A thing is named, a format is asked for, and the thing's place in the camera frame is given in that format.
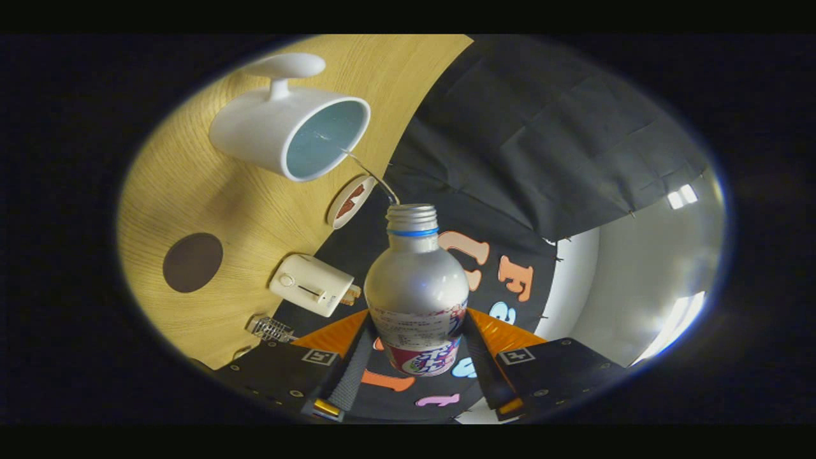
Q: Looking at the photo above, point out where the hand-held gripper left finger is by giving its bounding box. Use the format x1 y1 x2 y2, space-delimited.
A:
214 310 375 421

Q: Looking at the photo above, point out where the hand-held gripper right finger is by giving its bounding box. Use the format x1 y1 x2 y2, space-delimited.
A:
464 308 629 421

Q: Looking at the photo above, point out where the dark brown round coaster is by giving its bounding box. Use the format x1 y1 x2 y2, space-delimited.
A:
163 233 224 294

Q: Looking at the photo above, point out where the silver juice bottle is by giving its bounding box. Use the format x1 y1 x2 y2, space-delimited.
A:
363 204 470 377

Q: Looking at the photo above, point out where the white cup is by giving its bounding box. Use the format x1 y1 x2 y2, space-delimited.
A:
209 53 371 183

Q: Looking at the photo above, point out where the white toaster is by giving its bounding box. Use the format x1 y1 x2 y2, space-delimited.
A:
270 254 356 317

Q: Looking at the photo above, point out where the white plate with food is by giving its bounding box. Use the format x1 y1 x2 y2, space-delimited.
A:
326 175 377 230

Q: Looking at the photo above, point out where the narrow ceiling light strip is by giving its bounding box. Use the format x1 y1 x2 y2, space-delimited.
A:
666 184 699 210

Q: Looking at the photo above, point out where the wooden table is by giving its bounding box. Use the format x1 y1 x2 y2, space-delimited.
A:
118 35 474 370

